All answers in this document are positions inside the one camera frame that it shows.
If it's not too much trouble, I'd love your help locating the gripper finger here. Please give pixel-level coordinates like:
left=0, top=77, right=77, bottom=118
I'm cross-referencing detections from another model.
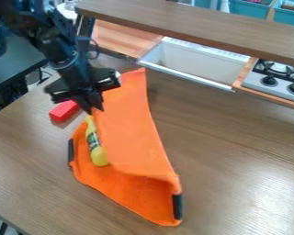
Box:
left=72, top=91, right=97, bottom=116
left=86, top=89, right=106, bottom=112

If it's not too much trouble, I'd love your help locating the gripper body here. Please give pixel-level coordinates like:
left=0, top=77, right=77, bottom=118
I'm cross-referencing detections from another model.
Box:
left=43, top=60, right=123, bottom=105

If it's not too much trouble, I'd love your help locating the orange cloth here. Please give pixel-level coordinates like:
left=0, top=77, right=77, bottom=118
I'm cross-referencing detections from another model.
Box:
left=67, top=67, right=186, bottom=228

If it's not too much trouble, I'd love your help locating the red block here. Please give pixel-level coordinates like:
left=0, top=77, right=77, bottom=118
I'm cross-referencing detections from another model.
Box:
left=47, top=99, right=81, bottom=124

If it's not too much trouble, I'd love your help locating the yellow toy bottle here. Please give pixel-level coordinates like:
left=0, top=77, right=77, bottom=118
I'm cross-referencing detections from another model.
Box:
left=83, top=115, right=110, bottom=168

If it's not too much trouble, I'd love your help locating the toy sink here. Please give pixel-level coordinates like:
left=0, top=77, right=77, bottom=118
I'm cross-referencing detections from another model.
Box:
left=135, top=36, right=253, bottom=94

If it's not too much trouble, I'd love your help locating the wooden shelf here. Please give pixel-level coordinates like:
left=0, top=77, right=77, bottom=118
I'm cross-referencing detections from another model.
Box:
left=73, top=0, right=294, bottom=70

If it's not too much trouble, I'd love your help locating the teal bin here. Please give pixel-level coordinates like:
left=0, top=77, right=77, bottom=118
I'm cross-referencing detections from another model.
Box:
left=228, top=0, right=277, bottom=20
left=272, top=0, right=294, bottom=28

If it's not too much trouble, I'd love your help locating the toy stove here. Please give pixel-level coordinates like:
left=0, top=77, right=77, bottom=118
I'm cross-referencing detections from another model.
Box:
left=240, top=58, right=294, bottom=106

